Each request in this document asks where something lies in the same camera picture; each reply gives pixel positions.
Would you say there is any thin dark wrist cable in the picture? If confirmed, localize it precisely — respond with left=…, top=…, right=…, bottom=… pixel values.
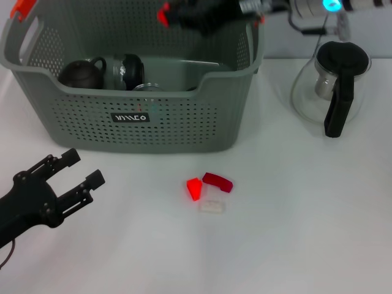
left=287, top=10, right=329, bottom=36
left=0, top=238, right=17, bottom=271

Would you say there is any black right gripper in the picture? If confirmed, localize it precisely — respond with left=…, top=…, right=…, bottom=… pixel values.
left=167, top=0, right=246, bottom=37

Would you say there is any orange-red slope brick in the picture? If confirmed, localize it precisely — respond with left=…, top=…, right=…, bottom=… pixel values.
left=186, top=177, right=203, bottom=202

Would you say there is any dark clay teapot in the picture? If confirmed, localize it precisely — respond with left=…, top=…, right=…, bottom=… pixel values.
left=57, top=56, right=107, bottom=91

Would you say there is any thin dark right wrist cable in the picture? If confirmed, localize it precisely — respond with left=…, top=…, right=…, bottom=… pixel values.
left=287, top=10, right=329, bottom=36

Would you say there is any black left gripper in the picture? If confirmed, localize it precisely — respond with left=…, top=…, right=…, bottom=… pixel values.
left=0, top=148, right=107, bottom=249

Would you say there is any grey right wrist cable connector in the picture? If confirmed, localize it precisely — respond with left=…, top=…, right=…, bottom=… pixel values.
left=336, top=12, right=350, bottom=40

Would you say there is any orange-red cube brick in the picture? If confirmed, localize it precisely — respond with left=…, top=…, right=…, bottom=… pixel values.
left=157, top=3, right=172, bottom=29

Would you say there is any clear translucent toy brick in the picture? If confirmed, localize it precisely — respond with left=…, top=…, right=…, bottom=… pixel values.
left=198, top=198, right=227, bottom=214

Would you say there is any grey perforated storage bin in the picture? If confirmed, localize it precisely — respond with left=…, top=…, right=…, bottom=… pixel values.
left=0, top=0, right=266, bottom=154

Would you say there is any dark red curved brick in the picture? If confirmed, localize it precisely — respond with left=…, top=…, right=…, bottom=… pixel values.
left=202, top=171, right=234, bottom=194

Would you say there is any thin dark left wrist cable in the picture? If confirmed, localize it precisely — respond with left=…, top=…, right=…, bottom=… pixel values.
left=0, top=238, right=17, bottom=271

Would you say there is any glass pitcher black lid handle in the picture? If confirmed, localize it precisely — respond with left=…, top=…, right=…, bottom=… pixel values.
left=290, top=40, right=372, bottom=138

